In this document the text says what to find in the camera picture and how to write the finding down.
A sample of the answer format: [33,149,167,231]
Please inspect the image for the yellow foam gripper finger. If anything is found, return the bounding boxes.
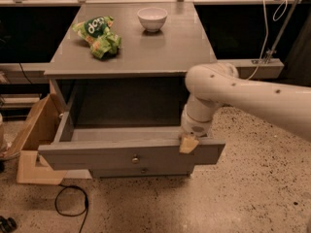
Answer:
[180,135,199,153]

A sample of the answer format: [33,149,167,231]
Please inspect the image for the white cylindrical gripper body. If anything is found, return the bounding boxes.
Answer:
[181,95,221,138]

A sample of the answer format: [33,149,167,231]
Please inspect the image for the grey top drawer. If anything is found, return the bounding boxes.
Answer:
[39,84,225,172]

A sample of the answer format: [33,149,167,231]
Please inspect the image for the grey drawer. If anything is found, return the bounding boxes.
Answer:
[90,165,194,178]
[39,84,225,172]

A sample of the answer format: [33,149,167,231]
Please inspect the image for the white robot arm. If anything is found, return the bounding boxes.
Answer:
[180,62,311,153]

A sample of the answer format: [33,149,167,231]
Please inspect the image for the grey bottom drawer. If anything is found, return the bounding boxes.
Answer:
[90,165,194,178]

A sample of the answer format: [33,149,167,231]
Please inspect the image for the grey drawer cabinet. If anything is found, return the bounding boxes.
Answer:
[43,2,221,180]

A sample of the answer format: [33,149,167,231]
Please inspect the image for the white ceramic bowl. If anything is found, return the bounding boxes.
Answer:
[137,7,168,32]

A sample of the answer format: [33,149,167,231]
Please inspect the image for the green chip bag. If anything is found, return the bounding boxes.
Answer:
[72,16,121,59]

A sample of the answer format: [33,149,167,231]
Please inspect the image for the metal stand pole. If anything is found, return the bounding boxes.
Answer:
[259,0,302,65]

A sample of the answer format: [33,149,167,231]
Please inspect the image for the cardboard box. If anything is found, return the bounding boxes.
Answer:
[7,95,66,185]

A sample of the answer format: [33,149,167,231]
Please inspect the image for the black object on floor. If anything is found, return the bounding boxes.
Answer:
[0,216,17,233]

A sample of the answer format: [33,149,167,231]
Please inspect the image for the black floor cable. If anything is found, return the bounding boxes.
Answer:
[53,184,90,233]

